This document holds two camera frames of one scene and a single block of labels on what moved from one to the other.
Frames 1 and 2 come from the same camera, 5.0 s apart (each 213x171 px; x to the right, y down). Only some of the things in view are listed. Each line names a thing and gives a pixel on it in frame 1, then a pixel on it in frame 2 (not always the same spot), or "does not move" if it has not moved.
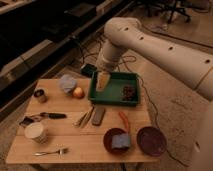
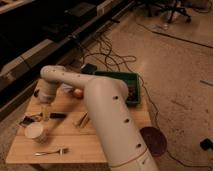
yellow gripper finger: x=102 y=80 to x=46 y=111
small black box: x=87 y=69 does not move
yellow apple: x=78 y=92 does not move
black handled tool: x=27 y=120 does not move
